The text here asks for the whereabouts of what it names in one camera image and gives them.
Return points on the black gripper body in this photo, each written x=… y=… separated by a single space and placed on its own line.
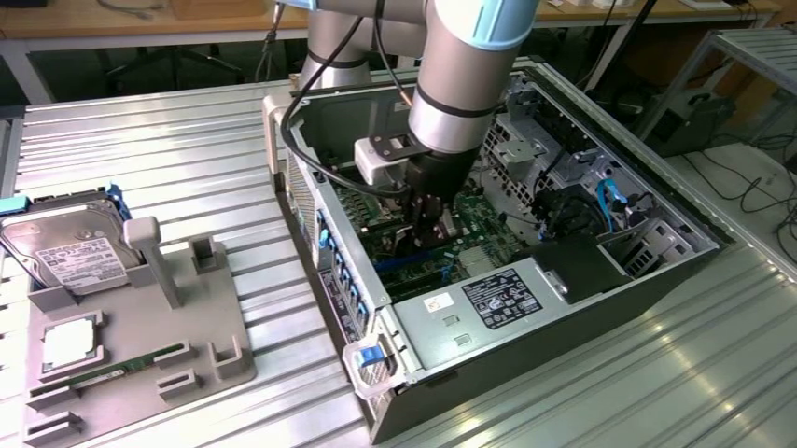
x=440 y=175

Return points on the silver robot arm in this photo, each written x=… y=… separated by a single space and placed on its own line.
x=455 y=70

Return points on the green motherboard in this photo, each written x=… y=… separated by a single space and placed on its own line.
x=487 y=224

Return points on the blue expansion slot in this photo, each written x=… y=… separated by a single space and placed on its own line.
x=399 y=262

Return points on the silver chipset heat sink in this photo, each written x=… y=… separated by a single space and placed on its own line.
x=479 y=259

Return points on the blue card retention clip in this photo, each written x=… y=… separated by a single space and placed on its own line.
x=360 y=312
x=322 y=231
x=350 y=287
x=340 y=263

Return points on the silver drive cage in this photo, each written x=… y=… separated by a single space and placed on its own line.
x=529 y=154

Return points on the silver power supply unit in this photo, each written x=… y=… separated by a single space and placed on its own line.
x=436 y=336

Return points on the black plastic shroud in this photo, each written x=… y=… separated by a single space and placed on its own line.
x=580 y=270

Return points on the blue case latch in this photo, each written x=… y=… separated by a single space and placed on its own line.
x=371 y=354

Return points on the open black PC case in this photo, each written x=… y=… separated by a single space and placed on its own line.
x=623 y=317

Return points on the silver disk bay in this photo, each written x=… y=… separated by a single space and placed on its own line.
x=660 y=242

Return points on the black floor device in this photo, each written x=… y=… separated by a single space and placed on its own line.
x=691 y=126

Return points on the black office chair base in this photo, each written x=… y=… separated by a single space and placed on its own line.
x=174 y=60

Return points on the grey parts rack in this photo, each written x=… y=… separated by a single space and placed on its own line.
x=137 y=336

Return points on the brown cardboard box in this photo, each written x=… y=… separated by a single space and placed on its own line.
x=212 y=7

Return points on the hard disk with blue caddy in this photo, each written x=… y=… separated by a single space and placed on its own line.
x=57 y=242

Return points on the green RAM stick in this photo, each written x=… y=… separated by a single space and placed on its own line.
x=116 y=372

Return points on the metal slat shelf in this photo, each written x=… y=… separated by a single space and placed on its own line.
x=766 y=51

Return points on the silver CPU chip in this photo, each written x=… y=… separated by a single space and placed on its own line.
x=70 y=345

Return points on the wooden desk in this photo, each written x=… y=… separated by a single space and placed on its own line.
x=94 y=25

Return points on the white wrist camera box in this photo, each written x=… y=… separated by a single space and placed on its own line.
x=380 y=163

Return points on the grey aluminium frame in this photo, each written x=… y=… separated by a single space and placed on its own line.
x=11 y=140

